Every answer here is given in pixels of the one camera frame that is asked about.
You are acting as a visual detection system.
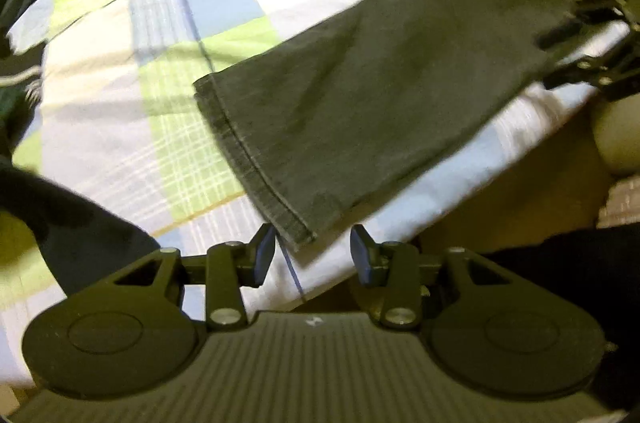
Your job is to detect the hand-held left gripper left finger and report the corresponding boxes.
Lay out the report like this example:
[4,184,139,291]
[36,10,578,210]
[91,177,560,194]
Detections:
[114,223,277,331]

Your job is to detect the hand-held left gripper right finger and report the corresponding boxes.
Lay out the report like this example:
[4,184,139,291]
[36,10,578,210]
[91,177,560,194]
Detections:
[350,224,516,329]

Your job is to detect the grey pants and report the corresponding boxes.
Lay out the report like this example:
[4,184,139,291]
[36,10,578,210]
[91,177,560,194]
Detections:
[192,0,621,254]

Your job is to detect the pale round object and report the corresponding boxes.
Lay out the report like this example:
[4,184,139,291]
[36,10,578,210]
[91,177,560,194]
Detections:
[590,96,640,177]

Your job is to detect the checked bed sheet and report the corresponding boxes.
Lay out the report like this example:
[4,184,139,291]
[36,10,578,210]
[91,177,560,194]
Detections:
[0,0,632,390]

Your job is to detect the dark navy garment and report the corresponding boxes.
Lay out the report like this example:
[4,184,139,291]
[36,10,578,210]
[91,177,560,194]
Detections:
[0,163,162,297]

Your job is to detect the person's leg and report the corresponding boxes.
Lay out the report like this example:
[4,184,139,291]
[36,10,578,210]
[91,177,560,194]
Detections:
[415,223,640,410]

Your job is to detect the black white striped garment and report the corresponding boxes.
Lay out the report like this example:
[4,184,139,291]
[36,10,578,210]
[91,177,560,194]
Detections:
[0,0,67,154]

